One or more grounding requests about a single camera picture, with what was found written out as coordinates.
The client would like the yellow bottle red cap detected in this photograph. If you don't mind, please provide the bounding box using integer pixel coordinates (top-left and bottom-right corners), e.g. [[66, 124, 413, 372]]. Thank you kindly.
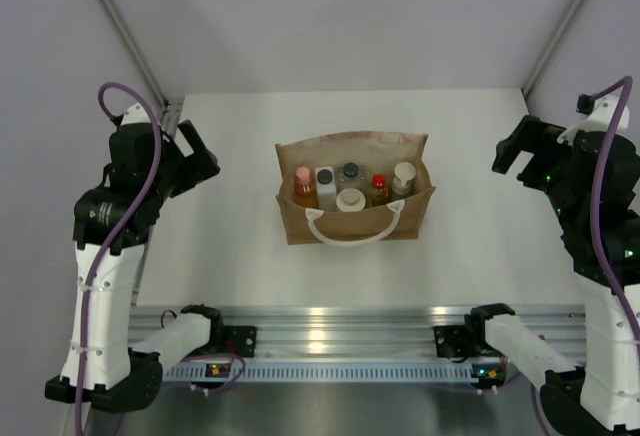
[[369, 173, 389, 207]]

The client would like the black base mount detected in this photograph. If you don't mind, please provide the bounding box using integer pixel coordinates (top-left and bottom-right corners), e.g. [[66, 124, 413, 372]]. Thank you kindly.
[[213, 326, 258, 358], [433, 325, 479, 361]]

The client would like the right aluminium frame post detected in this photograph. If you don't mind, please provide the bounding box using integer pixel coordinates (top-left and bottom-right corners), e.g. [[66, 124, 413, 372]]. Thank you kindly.
[[521, 0, 588, 101]]

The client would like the white bottle dark cap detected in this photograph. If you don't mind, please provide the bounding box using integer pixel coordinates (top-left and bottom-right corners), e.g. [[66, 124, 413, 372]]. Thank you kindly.
[[314, 166, 337, 211]]

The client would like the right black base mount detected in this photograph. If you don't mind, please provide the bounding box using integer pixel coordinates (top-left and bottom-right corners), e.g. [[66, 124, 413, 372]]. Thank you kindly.
[[433, 325, 479, 361]]

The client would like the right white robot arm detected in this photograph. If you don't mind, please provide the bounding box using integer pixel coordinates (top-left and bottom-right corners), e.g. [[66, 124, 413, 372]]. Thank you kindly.
[[465, 92, 639, 435]]

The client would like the round white jar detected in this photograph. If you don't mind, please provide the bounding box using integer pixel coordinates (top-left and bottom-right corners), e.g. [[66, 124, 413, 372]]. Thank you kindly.
[[336, 188, 367, 213]]

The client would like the orange bottle pink cap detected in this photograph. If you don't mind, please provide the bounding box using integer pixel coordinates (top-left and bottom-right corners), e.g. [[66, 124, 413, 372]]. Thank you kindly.
[[294, 166, 318, 209]]

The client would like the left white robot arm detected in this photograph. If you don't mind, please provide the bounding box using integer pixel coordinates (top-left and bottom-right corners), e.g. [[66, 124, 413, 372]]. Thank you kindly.
[[45, 116, 226, 414]]

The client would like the aluminium frame post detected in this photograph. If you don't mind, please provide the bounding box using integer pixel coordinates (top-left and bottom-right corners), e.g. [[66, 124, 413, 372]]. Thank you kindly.
[[96, 0, 168, 109], [521, 0, 588, 101]]

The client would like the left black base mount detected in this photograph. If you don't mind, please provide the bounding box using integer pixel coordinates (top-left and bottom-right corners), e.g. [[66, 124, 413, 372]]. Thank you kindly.
[[213, 326, 258, 358]]

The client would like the clear bottle black cap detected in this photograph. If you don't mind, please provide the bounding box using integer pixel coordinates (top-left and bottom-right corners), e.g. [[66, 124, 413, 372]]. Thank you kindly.
[[335, 162, 372, 193]]

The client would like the slotted grey cable duct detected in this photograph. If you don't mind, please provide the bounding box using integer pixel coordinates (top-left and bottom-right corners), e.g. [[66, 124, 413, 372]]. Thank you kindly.
[[163, 361, 504, 384]]

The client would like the aluminium mounting rail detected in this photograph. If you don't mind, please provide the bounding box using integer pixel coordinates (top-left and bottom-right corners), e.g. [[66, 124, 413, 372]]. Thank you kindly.
[[128, 305, 586, 363]]

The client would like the brown canvas tote bag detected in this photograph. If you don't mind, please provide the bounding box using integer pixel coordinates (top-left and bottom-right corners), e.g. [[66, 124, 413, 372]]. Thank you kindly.
[[276, 131, 435, 247]]

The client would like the left aluminium frame post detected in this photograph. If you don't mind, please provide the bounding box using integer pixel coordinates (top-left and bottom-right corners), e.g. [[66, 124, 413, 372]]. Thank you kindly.
[[96, 0, 168, 109]]

